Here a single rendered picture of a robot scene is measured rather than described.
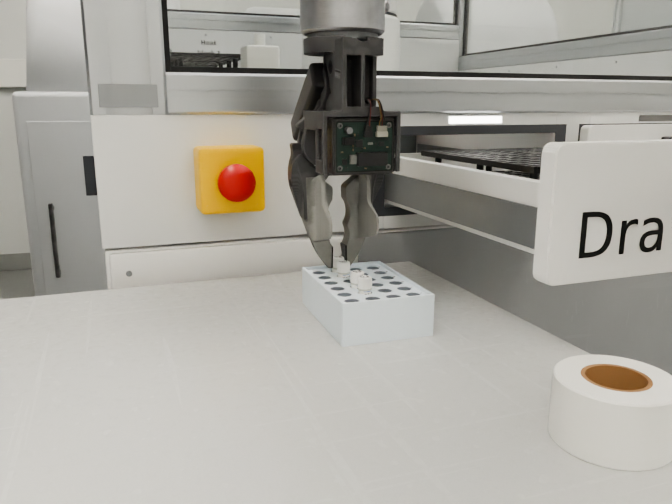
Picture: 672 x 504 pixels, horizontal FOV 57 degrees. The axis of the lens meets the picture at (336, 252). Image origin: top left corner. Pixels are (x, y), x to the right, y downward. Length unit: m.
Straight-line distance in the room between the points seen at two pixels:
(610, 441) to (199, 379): 0.28
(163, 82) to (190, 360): 0.33
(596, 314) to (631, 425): 0.67
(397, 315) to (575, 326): 0.53
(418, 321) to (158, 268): 0.33
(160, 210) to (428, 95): 0.36
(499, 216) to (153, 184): 0.38
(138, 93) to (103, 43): 0.06
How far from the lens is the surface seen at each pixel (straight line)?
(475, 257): 0.88
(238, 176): 0.66
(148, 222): 0.73
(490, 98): 0.86
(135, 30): 0.72
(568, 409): 0.39
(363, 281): 0.54
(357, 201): 0.60
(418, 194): 0.71
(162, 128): 0.72
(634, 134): 0.99
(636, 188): 0.55
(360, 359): 0.50
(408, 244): 0.82
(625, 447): 0.39
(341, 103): 0.53
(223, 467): 0.37
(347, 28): 0.55
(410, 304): 0.53
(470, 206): 0.62
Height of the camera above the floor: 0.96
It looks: 13 degrees down
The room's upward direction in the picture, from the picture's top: straight up
